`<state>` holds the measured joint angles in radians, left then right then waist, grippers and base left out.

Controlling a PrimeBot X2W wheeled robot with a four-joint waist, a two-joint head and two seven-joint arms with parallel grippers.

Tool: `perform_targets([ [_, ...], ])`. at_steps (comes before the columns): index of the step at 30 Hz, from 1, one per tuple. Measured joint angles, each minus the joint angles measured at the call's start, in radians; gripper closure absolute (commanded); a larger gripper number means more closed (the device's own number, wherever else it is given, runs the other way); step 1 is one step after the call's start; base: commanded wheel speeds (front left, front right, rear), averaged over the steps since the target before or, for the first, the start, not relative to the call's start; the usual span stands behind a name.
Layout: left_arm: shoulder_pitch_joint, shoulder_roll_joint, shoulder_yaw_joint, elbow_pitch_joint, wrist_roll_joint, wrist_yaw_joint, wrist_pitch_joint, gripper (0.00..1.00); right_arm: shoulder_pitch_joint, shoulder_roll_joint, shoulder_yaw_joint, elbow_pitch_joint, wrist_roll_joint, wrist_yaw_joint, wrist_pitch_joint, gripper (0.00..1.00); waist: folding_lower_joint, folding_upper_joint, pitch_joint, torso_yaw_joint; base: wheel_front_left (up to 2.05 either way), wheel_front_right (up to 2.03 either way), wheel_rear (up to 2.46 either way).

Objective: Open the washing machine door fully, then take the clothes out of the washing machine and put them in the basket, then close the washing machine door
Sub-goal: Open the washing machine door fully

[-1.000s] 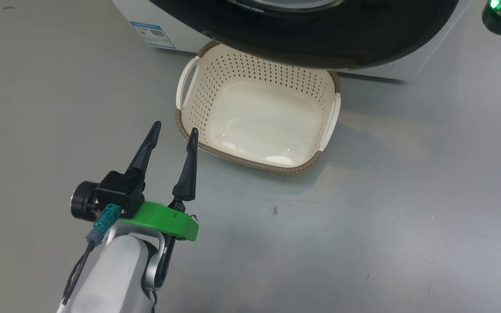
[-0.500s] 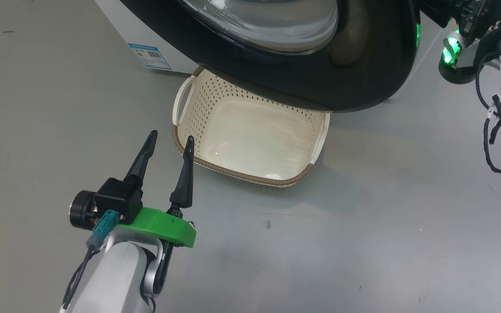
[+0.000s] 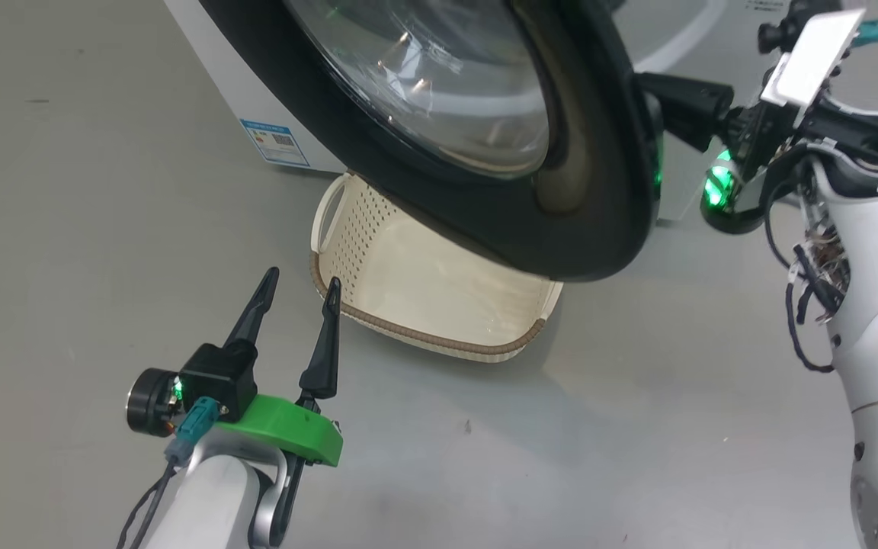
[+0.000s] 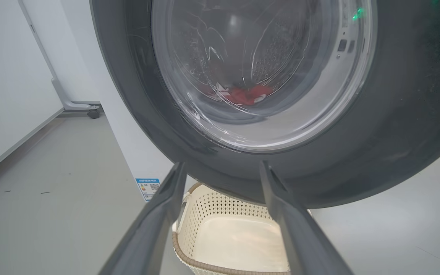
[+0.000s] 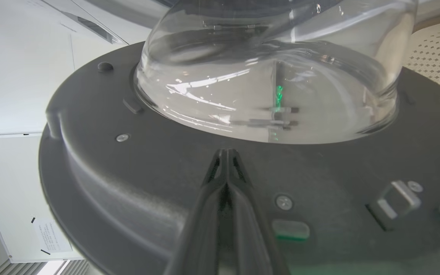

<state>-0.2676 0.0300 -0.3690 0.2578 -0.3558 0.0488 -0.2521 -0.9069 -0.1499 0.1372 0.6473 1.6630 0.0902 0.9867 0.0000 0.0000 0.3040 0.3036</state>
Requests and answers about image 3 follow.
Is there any white front-load washing machine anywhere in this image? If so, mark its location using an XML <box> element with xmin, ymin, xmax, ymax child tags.
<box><xmin>163</xmin><ymin>0</ymin><xmax>798</xmax><ymax>226</ymax></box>

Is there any cream perforated laundry basket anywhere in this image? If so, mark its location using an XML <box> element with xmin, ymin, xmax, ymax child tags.
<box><xmin>309</xmin><ymin>172</ymin><xmax>566</xmax><ymax>363</ymax></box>

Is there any blue energy label sticker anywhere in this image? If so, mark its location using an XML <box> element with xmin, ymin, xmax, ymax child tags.
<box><xmin>239</xmin><ymin>118</ymin><xmax>312</xmax><ymax>169</ymax></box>

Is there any dark round glass washer door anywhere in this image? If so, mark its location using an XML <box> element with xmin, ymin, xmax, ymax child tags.
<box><xmin>199</xmin><ymin>0</ymin><xmax>665</xmax><ymax>283</ymax></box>

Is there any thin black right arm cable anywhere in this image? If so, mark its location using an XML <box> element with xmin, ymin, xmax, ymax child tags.
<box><xmin>761</xmin><ymin>156</ymin><xmax>853</xmax><ymax>374</ymax></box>

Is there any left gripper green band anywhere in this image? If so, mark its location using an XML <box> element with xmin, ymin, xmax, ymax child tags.
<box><xmin>127</xmin><ymin>267</ymin><xmax>344</xmax><ymax>468</ymax></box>

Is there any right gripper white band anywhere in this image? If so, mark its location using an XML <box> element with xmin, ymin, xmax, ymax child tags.
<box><xmin>636</xmin><ymin>9</ymin><xmax>867</xmax><ymax>235</ymax></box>

